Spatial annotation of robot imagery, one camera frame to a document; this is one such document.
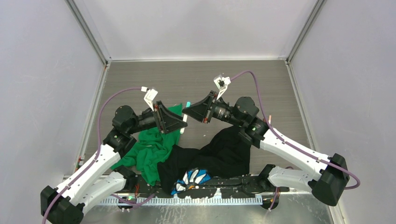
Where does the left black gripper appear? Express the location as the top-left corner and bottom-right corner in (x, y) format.
(127, 101), (187, 134)

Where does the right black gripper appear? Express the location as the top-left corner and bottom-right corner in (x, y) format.
(183, 91), (245, 128)

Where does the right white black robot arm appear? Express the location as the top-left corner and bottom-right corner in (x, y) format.
(182, 91), (350, 206)

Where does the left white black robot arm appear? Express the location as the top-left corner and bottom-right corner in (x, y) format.
(40, 101), (188, 224)

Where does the green cloth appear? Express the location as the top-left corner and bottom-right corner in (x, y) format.
(110, 103), (184, 187)

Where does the black cloth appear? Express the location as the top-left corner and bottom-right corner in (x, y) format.
(157, 126), (251, 194)

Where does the blue white patterned cloth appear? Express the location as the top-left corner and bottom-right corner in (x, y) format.
(171, 168), (212, 195)

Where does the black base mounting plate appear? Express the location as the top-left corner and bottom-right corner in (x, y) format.
(117, 175), (275, 199)

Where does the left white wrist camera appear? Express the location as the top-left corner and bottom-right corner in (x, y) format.
(141, 86), (158, 111)

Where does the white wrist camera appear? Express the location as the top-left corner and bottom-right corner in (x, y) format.
(141, 86), (158, 111)
(213, 75), (231, 100)

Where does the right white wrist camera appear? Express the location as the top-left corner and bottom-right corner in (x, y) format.
(213, 75), (231, 100)

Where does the aluminium front rail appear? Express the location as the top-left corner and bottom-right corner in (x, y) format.
(58, 173), (339, 207)

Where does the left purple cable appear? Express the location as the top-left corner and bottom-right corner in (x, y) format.
(41, 87), (158, 224)

